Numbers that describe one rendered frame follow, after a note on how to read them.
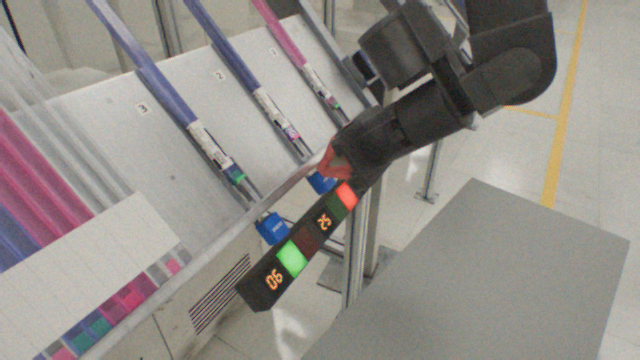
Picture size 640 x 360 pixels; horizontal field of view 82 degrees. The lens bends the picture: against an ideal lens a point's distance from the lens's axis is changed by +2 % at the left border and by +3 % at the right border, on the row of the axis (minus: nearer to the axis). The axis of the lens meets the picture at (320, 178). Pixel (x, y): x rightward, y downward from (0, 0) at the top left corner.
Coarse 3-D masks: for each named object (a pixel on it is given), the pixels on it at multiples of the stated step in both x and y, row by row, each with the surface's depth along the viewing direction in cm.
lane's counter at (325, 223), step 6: (324, 210) 50; (318, 216) 49; (324, 216) 50; (330, 216) 50; (318, 222) 48; (324, 222) 49; (330, 222) 50; (318, 228) 48; (324, 228) 49; (330, 228) 49; (324, 234) 48
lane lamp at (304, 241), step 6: (306, 228) 47; (300, 234) 46; (306, 234) 47; (294, 240) 45; (300, 240) 46; (306, 240) 46; (312, 240) 47; (300, 246) 45; (306, 246) 46; (312, 246) 46; (318, 246) 47; (306, 252) 46; (312, 252) 46; (306, 258) 45
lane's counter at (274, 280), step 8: (272, 264) 42; (264, 272) 41; (272, 272) 42; (280, 272) 42; (264, 280) 41; (272, 280) 41; (280, 280) 42; (288, 280) 43; (272, 288) 41; (280, 288) 42; (272, 296) 41
